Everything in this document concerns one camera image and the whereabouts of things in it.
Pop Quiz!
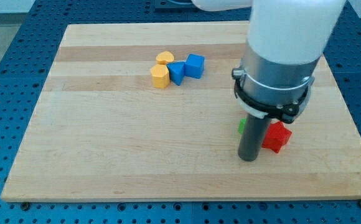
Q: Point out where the red star block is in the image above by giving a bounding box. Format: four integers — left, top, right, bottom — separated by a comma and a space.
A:
261, 121, 293, 154

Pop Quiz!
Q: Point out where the yellow heart block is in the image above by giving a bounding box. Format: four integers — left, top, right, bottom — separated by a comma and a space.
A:
156, 51, 175, 65

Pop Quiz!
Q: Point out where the green block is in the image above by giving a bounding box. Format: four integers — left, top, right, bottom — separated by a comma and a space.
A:
238, 118, 246, 134

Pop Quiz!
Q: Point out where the yellow hexagon block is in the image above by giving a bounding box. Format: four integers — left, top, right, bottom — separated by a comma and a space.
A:
150, 64, 170, 88

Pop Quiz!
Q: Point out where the wooden board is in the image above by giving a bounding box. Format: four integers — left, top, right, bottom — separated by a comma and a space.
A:
1, 21, 361, 203

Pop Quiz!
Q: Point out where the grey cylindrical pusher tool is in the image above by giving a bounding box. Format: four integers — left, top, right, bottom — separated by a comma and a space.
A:
238, 114, 271, 162

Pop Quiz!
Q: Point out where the blue cube block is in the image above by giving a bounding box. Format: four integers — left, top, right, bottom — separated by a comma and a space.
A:
185, 54, 205, 79

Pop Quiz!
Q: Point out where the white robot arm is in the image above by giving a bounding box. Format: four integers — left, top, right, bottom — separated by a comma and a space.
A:
192, 0, 345, 123

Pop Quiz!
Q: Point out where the blue triangle block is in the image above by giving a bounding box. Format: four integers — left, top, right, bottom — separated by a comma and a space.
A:
167, 62, 185, 86

